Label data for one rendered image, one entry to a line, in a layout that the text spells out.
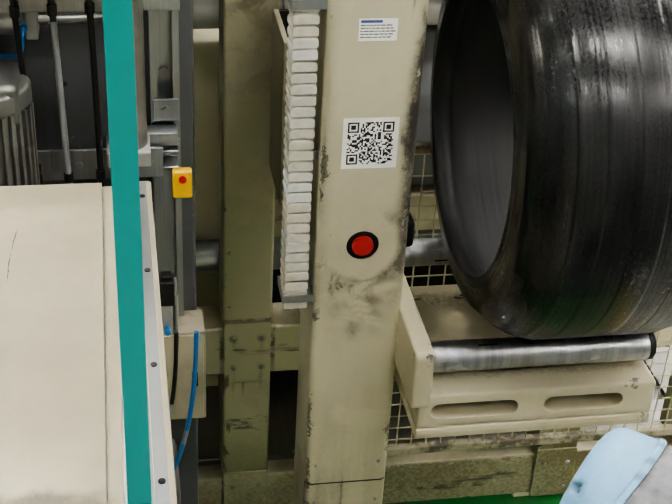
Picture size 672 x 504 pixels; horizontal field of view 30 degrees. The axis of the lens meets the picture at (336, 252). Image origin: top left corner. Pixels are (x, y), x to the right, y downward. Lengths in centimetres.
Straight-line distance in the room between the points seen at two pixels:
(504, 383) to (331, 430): 28
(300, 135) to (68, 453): 70
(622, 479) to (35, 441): 48
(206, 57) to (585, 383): 102
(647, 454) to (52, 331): 57
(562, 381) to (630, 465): 90
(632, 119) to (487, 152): 58
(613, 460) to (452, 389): 86
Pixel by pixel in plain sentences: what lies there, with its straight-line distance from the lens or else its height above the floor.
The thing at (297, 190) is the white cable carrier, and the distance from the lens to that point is 170.
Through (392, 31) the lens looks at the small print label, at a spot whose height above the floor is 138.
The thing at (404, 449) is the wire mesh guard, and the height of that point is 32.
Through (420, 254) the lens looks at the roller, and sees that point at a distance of 202.
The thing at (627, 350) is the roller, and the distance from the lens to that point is 188.
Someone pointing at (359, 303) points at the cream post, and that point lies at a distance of 180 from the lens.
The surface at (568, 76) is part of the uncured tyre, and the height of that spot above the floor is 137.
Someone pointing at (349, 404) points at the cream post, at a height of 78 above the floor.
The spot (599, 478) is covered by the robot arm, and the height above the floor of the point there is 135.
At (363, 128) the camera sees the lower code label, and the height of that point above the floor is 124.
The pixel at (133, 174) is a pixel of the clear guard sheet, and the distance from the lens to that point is 84.
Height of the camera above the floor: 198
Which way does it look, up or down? 32 degrees down
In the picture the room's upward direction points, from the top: 3 degrees clockwise
